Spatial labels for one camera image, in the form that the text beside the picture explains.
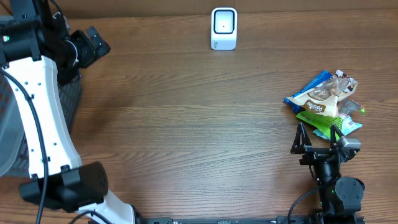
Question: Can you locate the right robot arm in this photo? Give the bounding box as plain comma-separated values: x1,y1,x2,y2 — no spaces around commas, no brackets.
287,123,365,224

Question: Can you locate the beige cookie bag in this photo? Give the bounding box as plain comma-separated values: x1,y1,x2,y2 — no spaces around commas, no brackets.
286,70,358,117

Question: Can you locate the blue Oreo packet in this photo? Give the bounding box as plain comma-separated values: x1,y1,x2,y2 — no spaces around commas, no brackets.
284,70,332,114

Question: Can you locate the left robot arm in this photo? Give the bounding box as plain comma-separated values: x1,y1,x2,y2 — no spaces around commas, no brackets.
1,0,137,224

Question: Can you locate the light teal snack packet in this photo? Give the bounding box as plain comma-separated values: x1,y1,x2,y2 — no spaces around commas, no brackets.
313,118,363,140

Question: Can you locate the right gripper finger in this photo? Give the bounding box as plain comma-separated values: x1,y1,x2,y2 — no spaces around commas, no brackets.
330,124,344,146
290,123,312,154

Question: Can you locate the green snack bag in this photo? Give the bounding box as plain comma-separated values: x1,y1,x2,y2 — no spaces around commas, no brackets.
295,98,366,140

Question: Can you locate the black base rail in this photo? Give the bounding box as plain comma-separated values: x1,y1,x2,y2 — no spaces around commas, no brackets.
136,216,365,224

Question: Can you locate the grey plastic shopping basket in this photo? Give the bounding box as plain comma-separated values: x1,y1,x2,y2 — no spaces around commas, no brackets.
1,16,82,179

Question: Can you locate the white barcode scanner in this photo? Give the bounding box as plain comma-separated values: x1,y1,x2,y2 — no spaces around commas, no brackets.
210,7,238,50

